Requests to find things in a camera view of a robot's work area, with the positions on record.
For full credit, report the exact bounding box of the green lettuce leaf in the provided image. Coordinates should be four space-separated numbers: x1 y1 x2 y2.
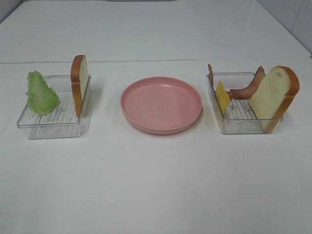
26 70 60 116

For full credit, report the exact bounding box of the pink round plate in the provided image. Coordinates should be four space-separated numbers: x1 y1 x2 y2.
120 77 202 135

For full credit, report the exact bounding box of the right clear plastic container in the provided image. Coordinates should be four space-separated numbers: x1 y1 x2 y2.
206 71 284 135

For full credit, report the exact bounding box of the bread slice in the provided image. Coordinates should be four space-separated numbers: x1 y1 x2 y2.
249 66 300 133
70 55 88 117

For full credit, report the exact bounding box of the yellow cheese slice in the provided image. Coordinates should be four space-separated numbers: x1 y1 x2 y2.
215 81 230 114

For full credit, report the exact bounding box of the curved bacon strip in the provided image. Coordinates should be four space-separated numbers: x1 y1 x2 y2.
227 66 265 99

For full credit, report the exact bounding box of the clear plastic container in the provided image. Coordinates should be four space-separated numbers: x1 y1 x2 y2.
17 75 92 139
206 71 284 135

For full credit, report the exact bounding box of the left clear plastic container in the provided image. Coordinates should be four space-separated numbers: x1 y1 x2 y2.
17 75 92 139

